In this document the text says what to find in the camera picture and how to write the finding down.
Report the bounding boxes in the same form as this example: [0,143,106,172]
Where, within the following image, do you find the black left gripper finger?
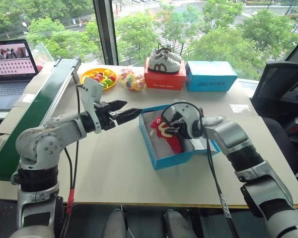
[108,100,128,113]
[115,108,143,125]

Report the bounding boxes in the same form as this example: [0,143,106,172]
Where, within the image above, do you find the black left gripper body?
[93,101,118,131]

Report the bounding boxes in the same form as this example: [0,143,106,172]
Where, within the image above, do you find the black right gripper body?
[172,112,190,140]

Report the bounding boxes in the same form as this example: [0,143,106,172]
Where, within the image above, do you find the red child shoe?
[149,116,184,155]

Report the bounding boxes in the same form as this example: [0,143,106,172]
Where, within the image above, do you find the open blue shoebox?
[138,104,221,171]

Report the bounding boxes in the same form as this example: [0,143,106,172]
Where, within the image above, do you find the red shoebox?
[144,57,187,91]

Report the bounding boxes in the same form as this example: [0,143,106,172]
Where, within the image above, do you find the closed blue shoebox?
[184,60,238,93]

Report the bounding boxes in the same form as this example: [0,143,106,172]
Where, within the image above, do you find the white paper label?
[189,138,207,151]

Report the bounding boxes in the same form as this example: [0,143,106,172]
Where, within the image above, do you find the clear bag of colourful toys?
[118,67,148,92]

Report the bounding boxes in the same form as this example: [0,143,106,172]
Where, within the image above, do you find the yellow plate of toy fruit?
[79,68,118,91]

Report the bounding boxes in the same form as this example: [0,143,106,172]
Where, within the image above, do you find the clear tape patch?
[229,104,250,114]

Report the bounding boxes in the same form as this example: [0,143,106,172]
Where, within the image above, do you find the white sneakers pair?
[148,43,183,74]

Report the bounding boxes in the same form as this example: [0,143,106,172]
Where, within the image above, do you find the green conveyor belt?
[0,57,81,182]

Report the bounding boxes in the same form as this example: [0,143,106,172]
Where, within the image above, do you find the clear plastic bag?
[30,42,56,73]

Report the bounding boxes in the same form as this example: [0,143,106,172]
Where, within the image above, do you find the dark rounded shape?
[162,209,197,238]
[106,208,128,238]

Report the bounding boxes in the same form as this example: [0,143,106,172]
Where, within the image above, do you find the open laptop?
[0,39,40,111]

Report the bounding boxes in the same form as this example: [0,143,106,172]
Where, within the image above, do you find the black office chair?
[251,31,298,183]

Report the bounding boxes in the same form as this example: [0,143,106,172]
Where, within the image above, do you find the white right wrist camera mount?
[172,101,202,139]

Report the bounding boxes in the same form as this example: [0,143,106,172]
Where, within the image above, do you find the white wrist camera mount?
[172,101,202,139]
[79,77,105,134]

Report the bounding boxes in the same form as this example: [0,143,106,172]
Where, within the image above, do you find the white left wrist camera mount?
[79,77,105,134]

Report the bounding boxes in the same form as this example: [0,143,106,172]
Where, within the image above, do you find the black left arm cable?
[58,84,86,236]

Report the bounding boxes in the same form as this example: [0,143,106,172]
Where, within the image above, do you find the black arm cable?
[162,101,239,238]
[58,84,86,236]

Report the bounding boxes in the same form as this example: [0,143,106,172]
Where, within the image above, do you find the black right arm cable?
[162,101,239,238]

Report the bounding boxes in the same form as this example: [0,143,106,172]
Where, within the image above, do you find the dark window frame post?
[92,0,119,66]

